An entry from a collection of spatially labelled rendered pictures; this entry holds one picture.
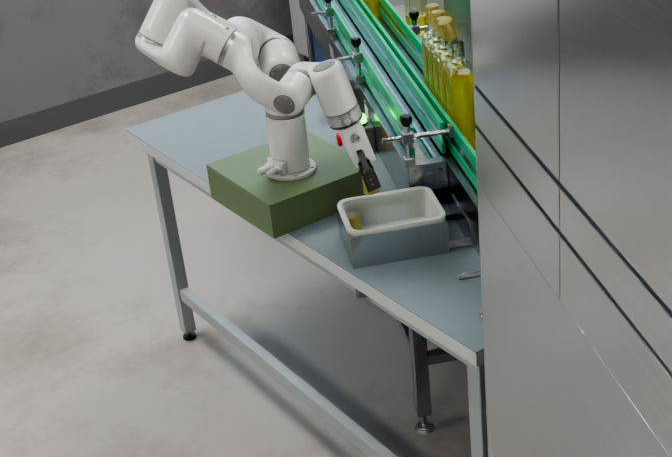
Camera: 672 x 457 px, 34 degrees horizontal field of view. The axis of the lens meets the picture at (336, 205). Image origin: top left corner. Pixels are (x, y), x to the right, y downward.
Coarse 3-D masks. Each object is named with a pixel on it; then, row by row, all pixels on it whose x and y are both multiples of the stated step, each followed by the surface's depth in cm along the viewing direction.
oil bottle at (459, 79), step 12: (456, 72) 254; (468, 72) 255; (456, 84) 255; (468, 84) 256; (456, 96) 257; (468, 96) 257; (456, 108) 258; (468, 108) 259; (456, 120) 259; (468, 120) 260; (468, 132) 261
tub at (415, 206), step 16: (384, 192) 255; (400, 192) 255; (416, 192) 255; (432, 192) 253; (352, 208) 254; (368, 208) 255; (384, 208) 256; (400, 208) 256; (416, 208) 257; (432, 208) 250; (368, 224) 256; (384, 224) 256; (400, 224) 240; (416, 224) 241
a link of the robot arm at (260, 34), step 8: (216, 16) 251; (232, 24) 252; (240, 24) 255; (248, 24) 257; (256, 24) 262; (248, 32) 253; (256, 32) 258; (264, 32) 263; (272, 32) 264; (256, 40) 254; (264, 40) 263; (288, 40) 264; (256, 48) 253; (296, 48) 265; (256, 56) 253
